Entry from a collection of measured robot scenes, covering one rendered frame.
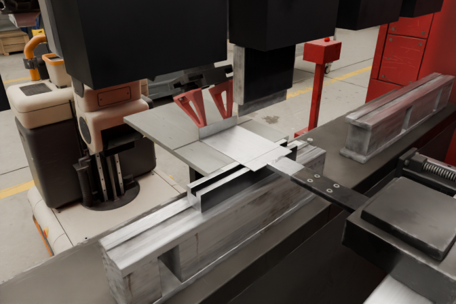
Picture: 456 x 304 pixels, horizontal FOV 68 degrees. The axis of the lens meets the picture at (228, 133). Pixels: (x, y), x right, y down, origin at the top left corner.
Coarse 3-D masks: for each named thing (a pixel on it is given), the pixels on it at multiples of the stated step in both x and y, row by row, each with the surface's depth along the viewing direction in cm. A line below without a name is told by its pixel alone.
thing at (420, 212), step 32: (288, 160) 50; (320, 192) 43; (352, 192) 43; (384, 192) 38; (416, 192) 38; (352, 224) 36; (384, 224) 34; (416, 224) 33; (448, 224) 33; (384, 256) 34; (416, 256) 31; (448, 256) 31; (416, 288) 32; (448, 288) 30
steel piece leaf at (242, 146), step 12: (228, 120) 60; (204, 132) 57; (216, 132) 59; (228, 132) 59; (240, 132) 59; (216, 144) 55; (228, 144) 55; (240, 144) 55; (252, 144) 55; (264, 144) 55; (276, 144) 55; (228, 156) 52; (240, 156) 52; (252, 156) 52
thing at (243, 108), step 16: (240, 48) 41; (288, 48) 46; (240, 64) 42; (256, 64) 43; (272, 64) 45; (288, 64) 47; (240, 80) 43; (256, 80) 44; (272, 80) 46; (288, 80) 49; (240, 96) 44; (256, 96) 45; (272, 96) 49; (240, 112) 45
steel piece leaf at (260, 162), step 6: (276, 150) 53; (282, 150) 53; (288, 150) 53; (264, 156) 52; (270, 156) 52; (276, 156) 52; (252, 162) 50; (258, 162) 50; (264, 162) 50; (252, 168) 49; (258, 168) 49
